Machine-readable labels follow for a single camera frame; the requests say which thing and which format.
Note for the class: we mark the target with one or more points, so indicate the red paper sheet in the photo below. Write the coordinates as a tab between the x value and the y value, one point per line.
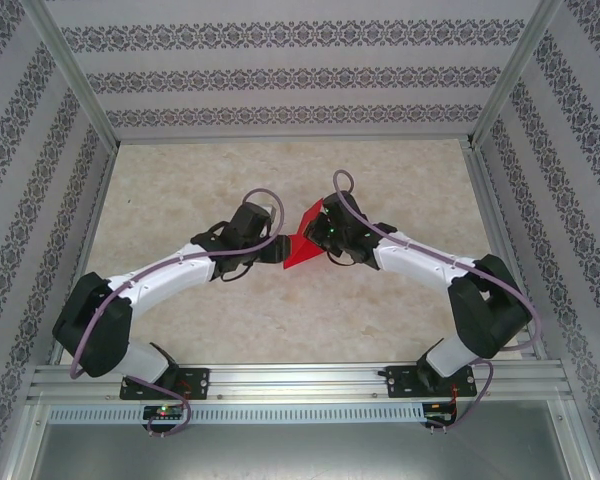
300	255

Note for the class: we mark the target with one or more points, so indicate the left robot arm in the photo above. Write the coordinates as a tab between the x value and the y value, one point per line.
95	325

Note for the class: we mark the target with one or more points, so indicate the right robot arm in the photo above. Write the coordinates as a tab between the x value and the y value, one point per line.
485	310

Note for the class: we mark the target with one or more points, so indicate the grey sheet metal tray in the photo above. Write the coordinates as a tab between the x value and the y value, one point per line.
300	455

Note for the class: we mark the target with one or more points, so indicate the aluminium mounting rail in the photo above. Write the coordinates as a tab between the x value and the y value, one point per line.
300	380

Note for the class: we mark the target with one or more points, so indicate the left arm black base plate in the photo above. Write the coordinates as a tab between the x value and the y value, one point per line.
195	382

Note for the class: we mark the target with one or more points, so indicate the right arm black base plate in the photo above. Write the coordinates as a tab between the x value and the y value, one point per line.
405	382

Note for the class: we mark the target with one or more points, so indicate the aluminium side rail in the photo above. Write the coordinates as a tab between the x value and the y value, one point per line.
502	250
87	245

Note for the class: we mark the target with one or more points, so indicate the right aluminium frame post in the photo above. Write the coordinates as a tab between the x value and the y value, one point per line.
517	65

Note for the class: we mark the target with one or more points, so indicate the aluminium frame post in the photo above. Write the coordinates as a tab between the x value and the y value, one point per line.
70	70
517	65

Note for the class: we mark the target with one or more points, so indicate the left aluminium frame post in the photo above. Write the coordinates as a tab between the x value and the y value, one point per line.
70	70

